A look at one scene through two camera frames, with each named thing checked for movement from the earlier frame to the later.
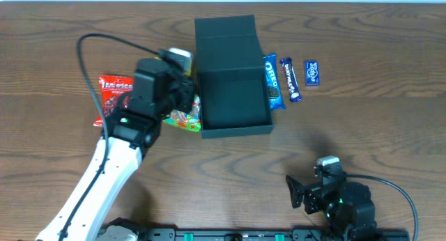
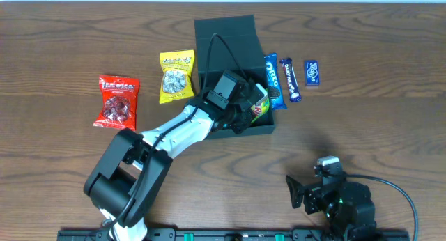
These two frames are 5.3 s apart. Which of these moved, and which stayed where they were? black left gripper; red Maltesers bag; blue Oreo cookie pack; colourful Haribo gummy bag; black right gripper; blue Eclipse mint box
Moved: colourful Haribo gummy bag; black left gripper
Stayed: black right gripper; blue Eclipse mint box; blue Oreo cookie pack; red Maltesers bag
